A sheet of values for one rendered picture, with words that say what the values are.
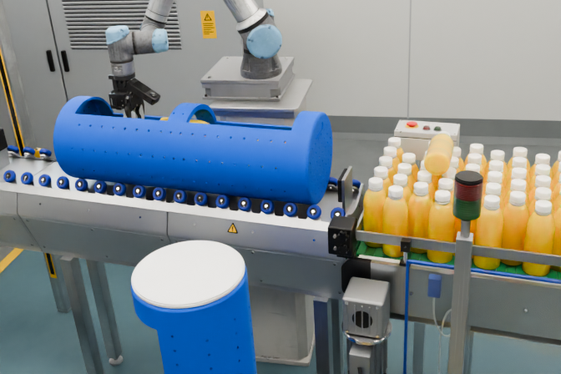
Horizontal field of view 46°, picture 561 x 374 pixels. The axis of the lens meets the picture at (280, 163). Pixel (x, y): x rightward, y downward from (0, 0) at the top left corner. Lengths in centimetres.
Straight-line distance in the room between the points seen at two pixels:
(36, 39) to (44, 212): 172
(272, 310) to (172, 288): 119
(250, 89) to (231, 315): 100
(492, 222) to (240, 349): 72
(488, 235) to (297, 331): 119
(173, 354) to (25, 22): 271
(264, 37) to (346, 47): 260
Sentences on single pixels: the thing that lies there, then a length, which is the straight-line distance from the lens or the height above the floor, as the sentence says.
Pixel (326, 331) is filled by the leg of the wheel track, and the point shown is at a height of 51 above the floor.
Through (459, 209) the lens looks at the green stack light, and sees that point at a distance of 158.
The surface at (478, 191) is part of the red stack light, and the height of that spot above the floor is 123.
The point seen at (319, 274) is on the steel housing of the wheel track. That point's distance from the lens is 212.
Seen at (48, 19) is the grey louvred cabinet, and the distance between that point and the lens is 394.
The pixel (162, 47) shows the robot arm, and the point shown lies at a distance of 221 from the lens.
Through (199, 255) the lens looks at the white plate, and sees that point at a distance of 172.
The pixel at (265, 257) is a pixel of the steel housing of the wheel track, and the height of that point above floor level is 79.
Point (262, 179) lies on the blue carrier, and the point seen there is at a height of 107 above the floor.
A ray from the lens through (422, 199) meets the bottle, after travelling 185.
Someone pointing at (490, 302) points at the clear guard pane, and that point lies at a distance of 185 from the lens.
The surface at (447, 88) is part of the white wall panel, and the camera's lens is 481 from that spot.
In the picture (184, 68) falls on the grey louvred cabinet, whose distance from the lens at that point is 367.
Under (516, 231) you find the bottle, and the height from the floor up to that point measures 101.
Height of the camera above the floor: 196
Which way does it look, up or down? 25 degrees down
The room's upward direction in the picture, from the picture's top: 4 degrees counter-clockwise
